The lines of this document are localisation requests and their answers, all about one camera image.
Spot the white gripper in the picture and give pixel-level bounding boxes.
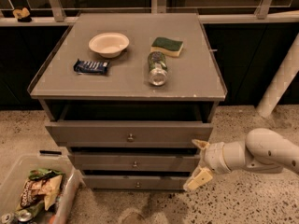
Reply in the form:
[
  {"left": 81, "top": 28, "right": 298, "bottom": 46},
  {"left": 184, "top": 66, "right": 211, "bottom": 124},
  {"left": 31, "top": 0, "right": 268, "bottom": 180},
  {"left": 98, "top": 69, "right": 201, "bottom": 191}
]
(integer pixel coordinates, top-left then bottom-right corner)
[{"left": 183, "top": 139, "right": 231, "bottom": 191}]

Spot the grey top drawer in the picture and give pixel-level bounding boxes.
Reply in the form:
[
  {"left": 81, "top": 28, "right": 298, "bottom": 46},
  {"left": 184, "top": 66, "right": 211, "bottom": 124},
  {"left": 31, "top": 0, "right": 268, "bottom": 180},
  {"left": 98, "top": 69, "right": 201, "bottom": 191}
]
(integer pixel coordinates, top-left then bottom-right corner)
[{"left": 45, "top": 105, "right": 215, "bottom": 148}]

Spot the grey drawer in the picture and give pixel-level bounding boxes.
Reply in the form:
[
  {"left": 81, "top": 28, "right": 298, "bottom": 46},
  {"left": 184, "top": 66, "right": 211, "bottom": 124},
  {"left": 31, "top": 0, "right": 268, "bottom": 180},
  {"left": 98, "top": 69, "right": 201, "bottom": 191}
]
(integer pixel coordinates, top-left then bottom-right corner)
[
  {"left": 45, "top": 105, "right": 215, "bottom": 148},
  {"left": 68, "top": 148, "right": 199, "bottom": 173},
  {"left": 82, "top": 170, "right": 190, "bottom": 190}
]

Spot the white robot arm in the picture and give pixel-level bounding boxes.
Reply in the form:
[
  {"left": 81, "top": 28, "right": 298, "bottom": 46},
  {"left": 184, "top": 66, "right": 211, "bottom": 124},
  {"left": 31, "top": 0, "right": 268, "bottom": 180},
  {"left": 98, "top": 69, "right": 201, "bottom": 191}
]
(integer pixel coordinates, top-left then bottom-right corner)
[{"left": 183, "top": 35, "right": 299, "bottom": 191}]

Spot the grey bottom drawer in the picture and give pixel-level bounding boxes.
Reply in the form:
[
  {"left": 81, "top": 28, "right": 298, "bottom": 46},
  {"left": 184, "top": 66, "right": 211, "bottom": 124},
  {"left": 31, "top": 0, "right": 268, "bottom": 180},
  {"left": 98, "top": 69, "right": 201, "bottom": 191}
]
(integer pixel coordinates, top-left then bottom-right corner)
[{"left": 82, "top": 170, "right": 190, "bottom": 190}]

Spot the grey drawer cabinet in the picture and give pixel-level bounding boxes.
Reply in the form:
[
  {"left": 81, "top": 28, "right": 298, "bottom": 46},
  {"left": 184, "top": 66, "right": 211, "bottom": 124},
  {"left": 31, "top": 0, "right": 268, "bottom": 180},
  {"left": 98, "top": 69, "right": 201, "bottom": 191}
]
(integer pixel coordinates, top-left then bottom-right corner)
[{"left": 27, "top": 12, "right": 228, "bottom": 191}]

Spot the grey middle drawer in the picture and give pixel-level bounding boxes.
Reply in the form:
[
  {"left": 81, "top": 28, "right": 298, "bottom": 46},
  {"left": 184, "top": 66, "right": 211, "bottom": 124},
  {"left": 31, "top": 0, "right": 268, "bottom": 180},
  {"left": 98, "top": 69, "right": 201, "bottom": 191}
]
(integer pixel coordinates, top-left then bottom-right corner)
[{"left": 68, "top": 148, "right": 199, "bottom": 173}]

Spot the green yellow sponge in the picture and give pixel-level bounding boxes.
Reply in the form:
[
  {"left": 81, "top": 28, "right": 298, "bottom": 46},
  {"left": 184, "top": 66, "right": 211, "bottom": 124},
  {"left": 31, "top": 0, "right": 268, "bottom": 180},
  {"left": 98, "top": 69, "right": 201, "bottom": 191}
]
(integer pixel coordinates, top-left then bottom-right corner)
[{"left": 150, "top": 37, "right": 183, "bottom": 58}]

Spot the white paper bowl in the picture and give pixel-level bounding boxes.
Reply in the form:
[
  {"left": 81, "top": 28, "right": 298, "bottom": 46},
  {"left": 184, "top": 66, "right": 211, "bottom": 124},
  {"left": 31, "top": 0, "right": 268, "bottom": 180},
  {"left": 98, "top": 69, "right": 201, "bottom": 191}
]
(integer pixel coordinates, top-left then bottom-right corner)
[{"left": 89, "top": 33, "right": 129, "bottom": 58}]

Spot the blue snack bar wrapper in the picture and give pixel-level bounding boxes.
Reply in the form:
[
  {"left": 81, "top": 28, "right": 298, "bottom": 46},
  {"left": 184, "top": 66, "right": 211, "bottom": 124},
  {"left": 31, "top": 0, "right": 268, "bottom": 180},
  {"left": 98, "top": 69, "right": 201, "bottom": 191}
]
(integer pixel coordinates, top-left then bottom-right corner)
[{"left": 73, "top": 60, "right": 110, "bottom": 75}]

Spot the brown chip bag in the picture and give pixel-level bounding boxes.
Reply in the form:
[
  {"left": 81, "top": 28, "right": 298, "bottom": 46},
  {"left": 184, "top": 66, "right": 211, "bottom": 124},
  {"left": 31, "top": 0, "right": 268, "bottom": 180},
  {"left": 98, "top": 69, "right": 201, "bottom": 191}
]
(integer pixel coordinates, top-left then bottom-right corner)
[{"left": 17, "top": 175, "right": 63, "bottom": 210}]

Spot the clear plastic bin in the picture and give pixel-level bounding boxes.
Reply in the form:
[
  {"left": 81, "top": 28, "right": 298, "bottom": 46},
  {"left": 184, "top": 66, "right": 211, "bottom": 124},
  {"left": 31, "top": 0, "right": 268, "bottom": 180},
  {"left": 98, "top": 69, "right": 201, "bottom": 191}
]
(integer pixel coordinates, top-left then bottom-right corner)
[{"left": 0, "top": 155, "right": 79, "bottom": 224}]

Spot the green snack bag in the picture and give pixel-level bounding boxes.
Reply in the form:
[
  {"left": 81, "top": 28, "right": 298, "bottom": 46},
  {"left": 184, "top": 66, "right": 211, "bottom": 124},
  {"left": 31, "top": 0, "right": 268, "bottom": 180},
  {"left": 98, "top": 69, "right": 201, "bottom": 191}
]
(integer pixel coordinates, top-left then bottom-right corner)
[{"left": 28, "top": 168, "right": 64, "bottom": 181}]

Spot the silver can in bin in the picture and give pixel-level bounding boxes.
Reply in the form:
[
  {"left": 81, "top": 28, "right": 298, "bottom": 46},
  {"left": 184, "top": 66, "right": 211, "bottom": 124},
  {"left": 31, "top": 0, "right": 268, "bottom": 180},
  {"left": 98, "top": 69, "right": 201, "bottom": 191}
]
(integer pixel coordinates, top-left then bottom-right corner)
[{"left": 16, "top": 210, "right": 34, "bottom": 223}]

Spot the yellow black object on ledge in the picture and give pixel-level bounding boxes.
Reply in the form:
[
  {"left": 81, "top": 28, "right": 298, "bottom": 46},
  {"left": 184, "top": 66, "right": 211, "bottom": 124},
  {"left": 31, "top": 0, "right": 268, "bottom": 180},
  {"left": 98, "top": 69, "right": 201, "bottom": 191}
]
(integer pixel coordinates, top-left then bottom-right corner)
[{"left": 13, "top": 7, "right": 32, "bottom": 22}]

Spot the metal railing frame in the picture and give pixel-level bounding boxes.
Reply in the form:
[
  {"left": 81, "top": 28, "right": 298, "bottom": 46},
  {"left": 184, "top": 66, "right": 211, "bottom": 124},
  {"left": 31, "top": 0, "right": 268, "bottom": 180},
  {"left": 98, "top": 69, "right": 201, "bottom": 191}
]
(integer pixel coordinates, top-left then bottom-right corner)
[{"left": 0, "top": 0, "right": 299, "bottom": 26}]

